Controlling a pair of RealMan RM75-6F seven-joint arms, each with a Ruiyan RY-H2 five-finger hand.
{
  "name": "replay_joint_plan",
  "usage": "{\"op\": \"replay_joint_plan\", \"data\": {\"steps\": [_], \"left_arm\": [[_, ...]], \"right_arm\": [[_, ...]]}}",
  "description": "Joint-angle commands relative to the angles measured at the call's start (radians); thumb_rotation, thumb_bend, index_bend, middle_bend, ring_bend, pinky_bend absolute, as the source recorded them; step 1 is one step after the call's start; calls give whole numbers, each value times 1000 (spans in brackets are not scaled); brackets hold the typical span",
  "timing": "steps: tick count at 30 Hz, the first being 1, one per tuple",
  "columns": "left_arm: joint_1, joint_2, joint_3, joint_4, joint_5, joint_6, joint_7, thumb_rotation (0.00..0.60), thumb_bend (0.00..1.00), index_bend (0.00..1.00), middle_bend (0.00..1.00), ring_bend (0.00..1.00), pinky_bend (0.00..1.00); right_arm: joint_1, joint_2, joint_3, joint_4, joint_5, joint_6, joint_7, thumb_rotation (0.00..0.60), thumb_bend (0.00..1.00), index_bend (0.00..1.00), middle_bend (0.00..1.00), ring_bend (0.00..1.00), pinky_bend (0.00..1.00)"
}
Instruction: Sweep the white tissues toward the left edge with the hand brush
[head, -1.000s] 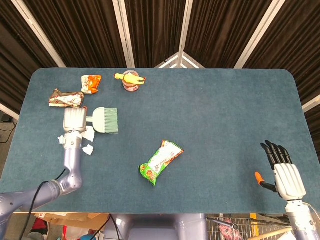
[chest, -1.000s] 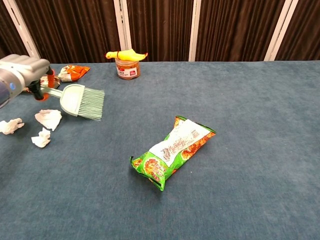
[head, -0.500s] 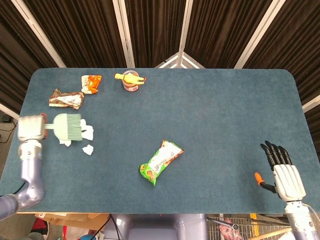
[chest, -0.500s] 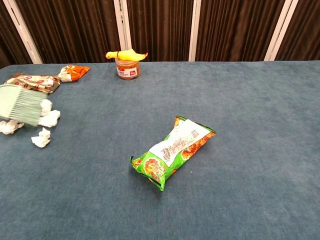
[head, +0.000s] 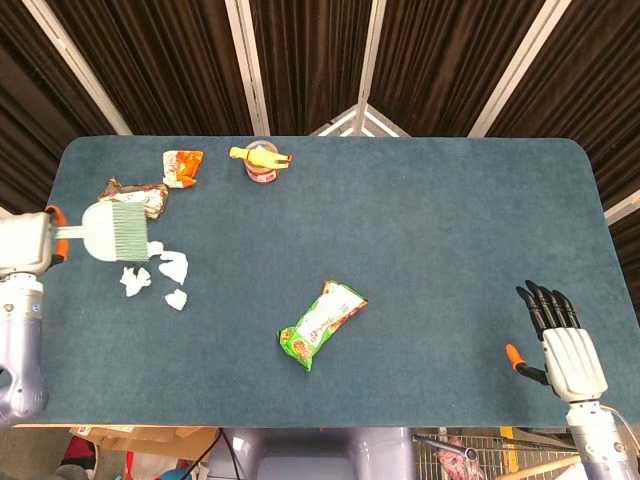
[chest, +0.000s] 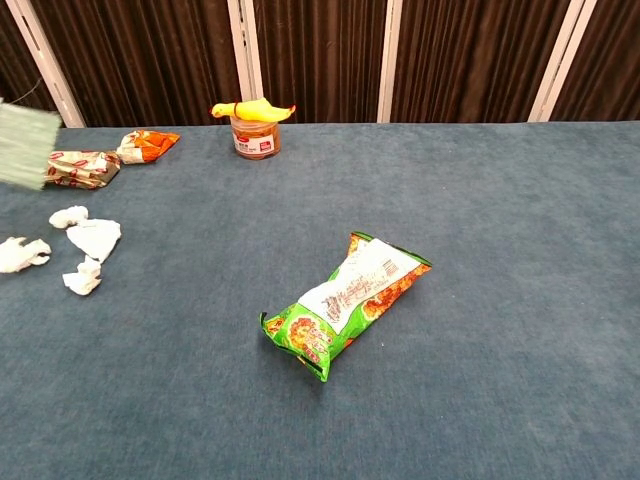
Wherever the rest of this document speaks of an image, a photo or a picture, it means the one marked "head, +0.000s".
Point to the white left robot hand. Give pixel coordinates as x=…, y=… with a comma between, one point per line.
x=22, y=245

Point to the brown gold snack wrapper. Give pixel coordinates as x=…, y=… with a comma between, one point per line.
x=150, y=192

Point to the wooden stick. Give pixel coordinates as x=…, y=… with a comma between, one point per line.
x=542, y=467

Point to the mint green hand brush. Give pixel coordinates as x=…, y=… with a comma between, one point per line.
x=115, y=235

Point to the lavender robot torso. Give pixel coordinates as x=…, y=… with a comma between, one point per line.
x=310, y=455

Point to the brown cardboard box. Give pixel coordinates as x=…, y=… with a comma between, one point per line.
x=145, y=440

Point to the yellow rubber chicken toy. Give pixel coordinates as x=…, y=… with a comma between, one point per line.
x=262, y=157

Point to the orange white snack wrapper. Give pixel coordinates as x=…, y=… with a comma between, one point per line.
x=181, y=167

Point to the blue felt table cover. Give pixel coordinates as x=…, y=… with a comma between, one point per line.
x=425, y=225

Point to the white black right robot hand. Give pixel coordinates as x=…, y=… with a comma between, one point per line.
x=571, y=360

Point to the lavender left robot arm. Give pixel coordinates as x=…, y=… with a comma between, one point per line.
x=20, y=350

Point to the white metal frame post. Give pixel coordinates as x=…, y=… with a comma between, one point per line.
x=75, y=65
x=247, y=65
x=622, y=206
x=520, y=65
x=370, y=55

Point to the dark brown curtain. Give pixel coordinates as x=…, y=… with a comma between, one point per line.
x=310, y=55

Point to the lavender right robot arm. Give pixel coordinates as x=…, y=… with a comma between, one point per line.
x=597, y=440

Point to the white frame floor foot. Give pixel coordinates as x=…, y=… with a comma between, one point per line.
x=372, y=122

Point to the white paper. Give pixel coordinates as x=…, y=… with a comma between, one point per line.
x=176, y=299

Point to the green snack bag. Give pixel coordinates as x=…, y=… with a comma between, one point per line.
x=320, y=327

